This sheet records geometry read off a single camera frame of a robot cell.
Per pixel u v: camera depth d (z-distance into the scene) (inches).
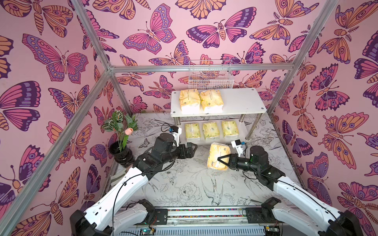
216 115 46.9
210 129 38.4
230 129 38.3
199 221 28.7
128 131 29.1
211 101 28.5
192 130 37.9
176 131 25.3
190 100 28.7
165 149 21.0
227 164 27.0
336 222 16.6
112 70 36.4
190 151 24.3
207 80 41.2
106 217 15.3
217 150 29.3
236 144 28.1
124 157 32.8
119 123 29.4
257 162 23.9
